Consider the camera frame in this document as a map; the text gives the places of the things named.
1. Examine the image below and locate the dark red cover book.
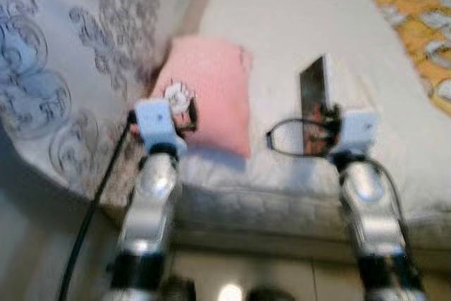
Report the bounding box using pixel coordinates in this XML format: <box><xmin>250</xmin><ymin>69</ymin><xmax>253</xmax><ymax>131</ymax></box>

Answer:
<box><xmin>298</xmin><ymin>53</ymin><xmax>338</xmax><ymax>157</ymax></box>

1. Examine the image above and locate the pink cartoon print pillow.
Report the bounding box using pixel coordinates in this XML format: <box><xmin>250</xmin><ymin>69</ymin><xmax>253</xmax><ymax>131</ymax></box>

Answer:
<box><xmin>149</xmin><ymin>35</ymin><xmax>254</xmax><ymax>159</ymax></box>

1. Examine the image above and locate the yellow egg cartoon blanket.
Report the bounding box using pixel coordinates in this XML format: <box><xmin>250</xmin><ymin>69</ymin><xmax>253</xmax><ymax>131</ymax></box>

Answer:
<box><xmin>359</xmin><ymin>0</ymin><xmax>451</xmax><ymax>115</ymax></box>

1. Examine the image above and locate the white quilted mattress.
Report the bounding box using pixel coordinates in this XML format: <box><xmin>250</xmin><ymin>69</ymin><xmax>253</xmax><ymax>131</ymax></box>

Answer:
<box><xmin>106</xmin><ymin>0</ymin><xmax>451</xmax><ymax>245</ymax></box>

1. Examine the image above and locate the beige bed base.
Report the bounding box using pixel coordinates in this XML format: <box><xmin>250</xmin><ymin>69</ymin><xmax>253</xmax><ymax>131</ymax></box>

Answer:
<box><xmin>169</xmin><ymin>227</ymin><xmax>451</xmax><ymax>274</ymax></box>

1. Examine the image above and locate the white patterned headboard cloth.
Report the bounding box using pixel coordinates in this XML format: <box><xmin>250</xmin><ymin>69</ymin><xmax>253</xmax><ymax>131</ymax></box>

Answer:
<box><xmin>0</xmin><ymin>0</ymin><xmax>209</xmax><ymax>207</ymax></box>

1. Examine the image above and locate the robot left leg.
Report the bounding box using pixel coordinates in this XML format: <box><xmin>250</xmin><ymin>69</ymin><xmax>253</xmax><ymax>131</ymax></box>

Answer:
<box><xmin>159</xmin><ymin>276</ymin><xmax>198</xmax><ymax>301</ymax></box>

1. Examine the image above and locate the robot leg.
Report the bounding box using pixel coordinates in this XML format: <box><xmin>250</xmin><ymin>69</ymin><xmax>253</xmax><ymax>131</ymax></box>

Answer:
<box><xmin>159</xmin><ymin>276</ymin><xmax>198</xmax><ymax>301</ymax></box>
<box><xmin>247</xmin><ymin>285</ymin><xmax>297</xmax><ymax>301</ymax></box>

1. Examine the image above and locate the robot right leg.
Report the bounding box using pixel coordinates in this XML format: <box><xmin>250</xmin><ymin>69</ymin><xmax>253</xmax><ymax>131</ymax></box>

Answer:
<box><xmin>247</xmin><ymin>285</ymin><xmax>297</xmax><ymax>301</ymax></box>

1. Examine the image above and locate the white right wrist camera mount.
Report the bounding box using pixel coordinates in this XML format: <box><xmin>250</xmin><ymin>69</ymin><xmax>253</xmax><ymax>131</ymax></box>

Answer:
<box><xmin>330</xmin><ymin>109</ymin><xmax>378</xmax><ymax>157</ymax></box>

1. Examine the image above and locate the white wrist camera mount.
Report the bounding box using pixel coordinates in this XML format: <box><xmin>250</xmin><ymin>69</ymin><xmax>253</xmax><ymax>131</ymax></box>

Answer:
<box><xmin>330</xmin><ymin>109</ymin><xmax>378</xmax><ymax>157</ymax></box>
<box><xmin>132</xmin><ymin>99</ymin><xmax>187</xmax><ymax>157</ymax></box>

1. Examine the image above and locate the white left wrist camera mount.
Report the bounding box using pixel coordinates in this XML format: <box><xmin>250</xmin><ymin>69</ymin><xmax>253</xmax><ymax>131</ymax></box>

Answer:
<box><xmin>132</xmin><ymin>99</ymin><xmax>187</xmax><ymax>157</ymax></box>

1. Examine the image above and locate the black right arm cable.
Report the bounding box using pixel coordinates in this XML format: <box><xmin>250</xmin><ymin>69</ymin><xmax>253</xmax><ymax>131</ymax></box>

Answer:
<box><xmin>266</xmin><ymin>118</ymin><xmax>339</xmax><ymax>157</ymax></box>

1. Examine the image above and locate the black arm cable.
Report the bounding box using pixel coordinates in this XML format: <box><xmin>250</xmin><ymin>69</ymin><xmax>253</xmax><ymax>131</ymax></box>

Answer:
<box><xmin>266</xmin><ymin>118</ymin><xmax>339</xmax><ymax>157</ymax></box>
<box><xmin>60</xmin><ymin>114</ymin><xmax>138</xmax><ymax>301</ymax></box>

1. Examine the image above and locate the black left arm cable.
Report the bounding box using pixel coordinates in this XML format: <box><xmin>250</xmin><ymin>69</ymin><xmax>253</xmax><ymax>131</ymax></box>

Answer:
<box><xmin>60</xmin><ymin>114</ymin><xmax>138</xmax><ymax>301</ymax></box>

